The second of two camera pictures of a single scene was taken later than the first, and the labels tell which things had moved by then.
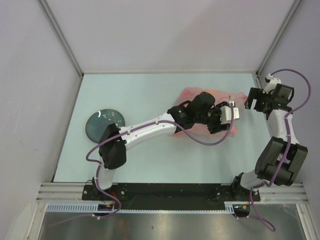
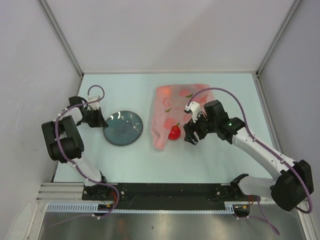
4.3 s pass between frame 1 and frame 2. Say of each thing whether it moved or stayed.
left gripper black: moved
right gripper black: moved
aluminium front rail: stayed
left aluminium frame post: stayed
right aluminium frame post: stayed
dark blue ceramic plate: moved
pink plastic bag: moved
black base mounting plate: stayed
